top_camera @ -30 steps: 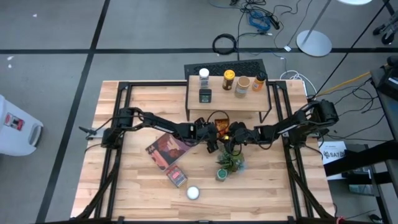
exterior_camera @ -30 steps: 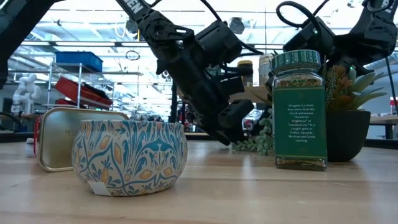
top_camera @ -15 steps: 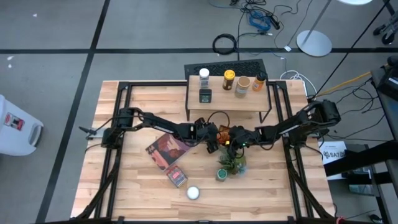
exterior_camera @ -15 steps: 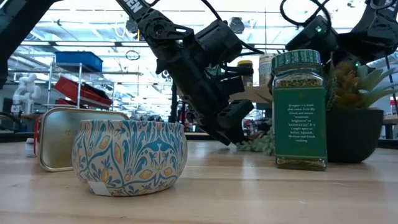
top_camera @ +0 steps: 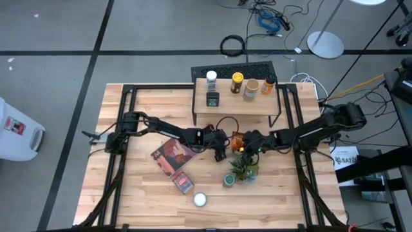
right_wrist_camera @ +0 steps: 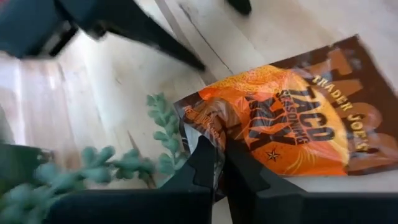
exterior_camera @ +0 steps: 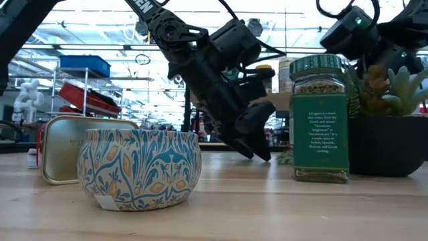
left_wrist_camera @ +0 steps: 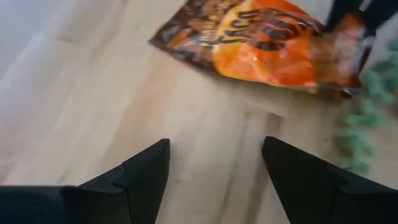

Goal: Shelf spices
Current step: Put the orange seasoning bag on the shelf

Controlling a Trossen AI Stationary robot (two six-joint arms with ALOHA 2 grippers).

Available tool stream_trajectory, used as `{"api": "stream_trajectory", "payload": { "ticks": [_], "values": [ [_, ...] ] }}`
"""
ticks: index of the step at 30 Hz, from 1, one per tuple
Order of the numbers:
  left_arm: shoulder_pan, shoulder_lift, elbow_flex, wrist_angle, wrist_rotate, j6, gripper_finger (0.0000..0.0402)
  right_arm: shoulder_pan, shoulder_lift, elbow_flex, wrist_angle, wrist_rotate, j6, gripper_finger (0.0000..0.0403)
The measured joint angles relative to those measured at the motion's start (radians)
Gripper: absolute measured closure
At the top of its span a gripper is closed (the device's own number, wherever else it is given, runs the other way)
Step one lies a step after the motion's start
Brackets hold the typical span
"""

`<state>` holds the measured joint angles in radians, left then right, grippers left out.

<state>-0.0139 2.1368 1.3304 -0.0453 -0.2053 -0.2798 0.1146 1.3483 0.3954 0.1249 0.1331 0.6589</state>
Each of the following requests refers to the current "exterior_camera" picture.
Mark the succulent plant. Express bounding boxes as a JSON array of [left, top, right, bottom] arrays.
[[276, 64, 428, 178]]

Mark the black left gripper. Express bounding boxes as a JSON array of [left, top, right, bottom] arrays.
[[168, 49, 278, 163]]

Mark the beige-lid round spice jar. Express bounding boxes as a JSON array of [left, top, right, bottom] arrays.
[[278, 56, 292, 94]]

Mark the wooden shelf with black frame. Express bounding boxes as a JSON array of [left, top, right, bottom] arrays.
[[181, 86, 292, 135]]

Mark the black hanging cable ring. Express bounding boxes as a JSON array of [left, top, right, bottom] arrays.
[[134, 53, 152, 66]]

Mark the red rectangular tin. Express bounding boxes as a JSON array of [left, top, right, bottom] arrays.
[[35, 114, 140, 186]]

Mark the metal storage rack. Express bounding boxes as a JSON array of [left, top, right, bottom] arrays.
[[49, 66, 155, 118]]

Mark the red plastic tray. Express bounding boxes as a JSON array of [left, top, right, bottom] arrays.
[[58, 81, 123, 118]]

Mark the green-lid oregano jar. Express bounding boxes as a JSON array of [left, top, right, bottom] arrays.
[[288, 54, 350, 184]]

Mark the blue patterned candle tin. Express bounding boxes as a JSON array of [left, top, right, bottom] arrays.
[[76, 128, 203, 212]]

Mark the yellow-lid spice jar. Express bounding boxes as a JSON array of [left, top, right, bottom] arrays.
[[255, 64, 274, 94]]

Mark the blue storage bin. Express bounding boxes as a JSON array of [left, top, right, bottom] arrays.
[[59, 54, 112, 79]]

